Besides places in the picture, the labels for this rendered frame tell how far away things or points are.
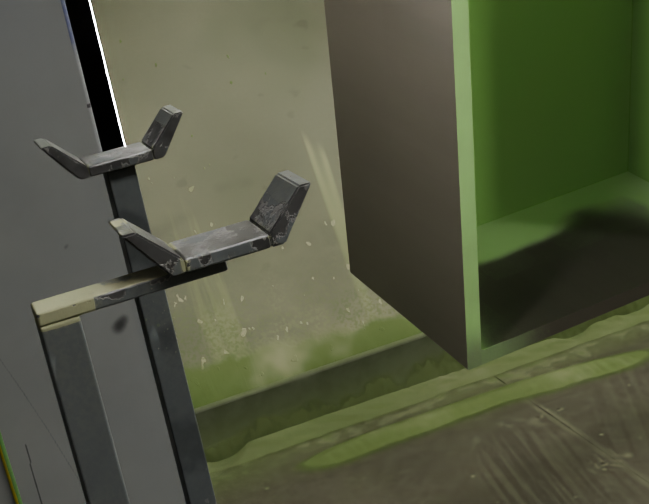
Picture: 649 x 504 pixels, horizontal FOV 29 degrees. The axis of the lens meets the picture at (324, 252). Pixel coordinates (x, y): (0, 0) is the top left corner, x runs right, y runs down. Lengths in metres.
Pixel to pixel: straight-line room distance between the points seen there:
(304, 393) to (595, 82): 0.90
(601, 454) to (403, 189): 0.81
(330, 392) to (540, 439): 0.47
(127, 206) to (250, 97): 2.14
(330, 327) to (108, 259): 1.62
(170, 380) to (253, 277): 1.96
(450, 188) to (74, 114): 0.77
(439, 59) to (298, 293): 1.13
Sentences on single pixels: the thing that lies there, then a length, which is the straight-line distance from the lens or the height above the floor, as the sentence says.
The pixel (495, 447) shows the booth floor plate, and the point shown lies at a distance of 2.50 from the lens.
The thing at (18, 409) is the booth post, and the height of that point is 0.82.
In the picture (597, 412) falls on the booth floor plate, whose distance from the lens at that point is 2.59.
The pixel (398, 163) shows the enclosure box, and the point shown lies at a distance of 1.83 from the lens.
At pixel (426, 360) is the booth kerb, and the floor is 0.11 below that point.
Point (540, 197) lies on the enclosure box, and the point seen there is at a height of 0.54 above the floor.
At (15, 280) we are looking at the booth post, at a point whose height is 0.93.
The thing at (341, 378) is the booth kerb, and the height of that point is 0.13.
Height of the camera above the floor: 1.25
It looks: 19 degrees down
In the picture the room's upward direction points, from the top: 11 degrees counter-clockwise
